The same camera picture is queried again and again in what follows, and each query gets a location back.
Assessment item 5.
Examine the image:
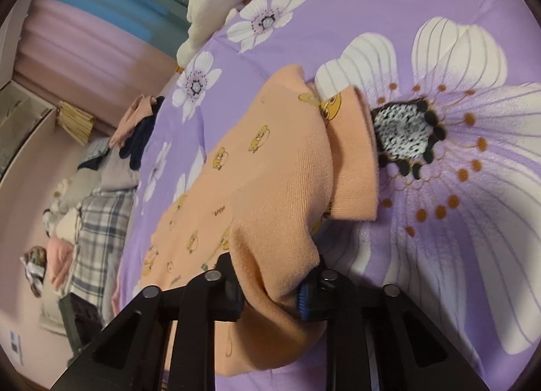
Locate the pink folded cloth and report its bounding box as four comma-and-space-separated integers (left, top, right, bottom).
46, 239, 75, 291

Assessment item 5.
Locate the navy crumpled cloth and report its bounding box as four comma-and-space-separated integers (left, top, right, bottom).
118, 96, 165, 172

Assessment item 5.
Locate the peach cartoon print garment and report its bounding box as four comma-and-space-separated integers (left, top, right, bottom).
141, 63, 380, 377

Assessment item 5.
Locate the pink curtain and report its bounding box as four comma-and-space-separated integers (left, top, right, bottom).
13, 0, 178, 132

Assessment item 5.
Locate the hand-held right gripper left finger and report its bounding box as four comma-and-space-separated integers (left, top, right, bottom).
50, 252, 246, 391

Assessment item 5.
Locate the grey plaid blanket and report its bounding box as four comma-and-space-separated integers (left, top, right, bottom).
70, 190, 137, 311

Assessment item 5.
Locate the blue wall label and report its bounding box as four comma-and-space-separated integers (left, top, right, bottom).
8, 331, 25, 363

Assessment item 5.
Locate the grey cloth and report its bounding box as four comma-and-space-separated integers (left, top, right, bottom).
99, 148, 141, 194

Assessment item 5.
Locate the blue checked cloth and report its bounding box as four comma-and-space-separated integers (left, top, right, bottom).
78, 137, 111, 170

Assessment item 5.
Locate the multicoloured patterned cloth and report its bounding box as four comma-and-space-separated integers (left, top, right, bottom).
20, 246, 48, 299

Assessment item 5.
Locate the yellow woven basket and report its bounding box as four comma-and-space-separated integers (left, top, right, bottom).
57, 100, 96, 146

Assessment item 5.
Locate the white cloth pile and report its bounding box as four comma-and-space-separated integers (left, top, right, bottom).
41, 179, 83, 240

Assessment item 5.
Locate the purple floral blanket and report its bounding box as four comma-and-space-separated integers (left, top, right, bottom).
112, 0, 541, 391

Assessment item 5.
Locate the pink crumpled cloth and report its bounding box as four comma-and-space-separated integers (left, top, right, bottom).
109, 94, 155, 148

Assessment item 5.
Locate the white cabinet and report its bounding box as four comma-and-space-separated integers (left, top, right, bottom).
0, 78, 58, 189

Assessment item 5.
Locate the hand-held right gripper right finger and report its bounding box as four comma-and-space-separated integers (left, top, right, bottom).
298, 256, 493, 391

